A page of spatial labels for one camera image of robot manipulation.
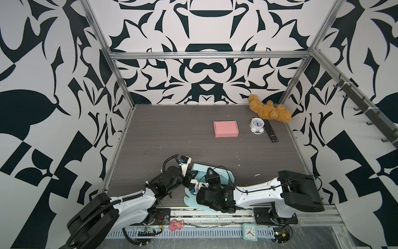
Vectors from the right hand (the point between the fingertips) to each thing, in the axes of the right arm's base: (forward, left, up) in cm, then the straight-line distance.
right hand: (209, 167), depth 79 cm
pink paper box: (+28, -13, -6) cm, 31 cm away
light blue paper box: (-5, -8, -2) cm, 10 cm away
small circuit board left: (-26, +29, -12) cm, 41 cm away
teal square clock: (-26, -17, -8) cm, 32 cm away
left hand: (+2, +8, -4) cm, 9 cm away
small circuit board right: (-28, -31, -12) cm, 44 cm away
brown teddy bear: (+39, -41, -2) cm, 57 cm away
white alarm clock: (+33, -34, -8) cm, 48 cm away
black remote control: (+24, -42, -10) cm, 50 cm away
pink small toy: (-24, +16, -7) cm, 29 cm away
